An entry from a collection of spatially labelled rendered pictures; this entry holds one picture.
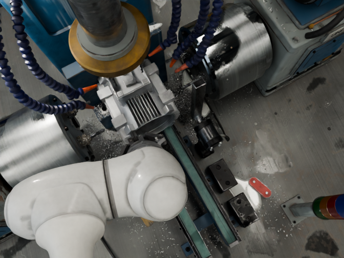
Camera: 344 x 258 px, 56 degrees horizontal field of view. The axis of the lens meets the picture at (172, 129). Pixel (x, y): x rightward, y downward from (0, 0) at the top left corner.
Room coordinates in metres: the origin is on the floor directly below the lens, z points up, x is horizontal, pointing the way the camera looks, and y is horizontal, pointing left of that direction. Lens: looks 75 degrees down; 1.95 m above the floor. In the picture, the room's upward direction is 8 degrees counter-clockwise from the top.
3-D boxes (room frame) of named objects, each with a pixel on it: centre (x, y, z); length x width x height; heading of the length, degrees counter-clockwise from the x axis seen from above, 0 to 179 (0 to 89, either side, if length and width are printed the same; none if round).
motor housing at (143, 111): (0.36, 0.09, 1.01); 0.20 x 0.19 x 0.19; 20
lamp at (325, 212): (-0.03, -0.38, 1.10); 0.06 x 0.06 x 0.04
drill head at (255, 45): (0.48, -0.22, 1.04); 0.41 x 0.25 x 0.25; 111
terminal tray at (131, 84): (0.40, 0.11, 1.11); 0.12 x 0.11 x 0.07; 20
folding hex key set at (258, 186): (0.06, -0.27, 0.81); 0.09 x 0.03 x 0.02; 39
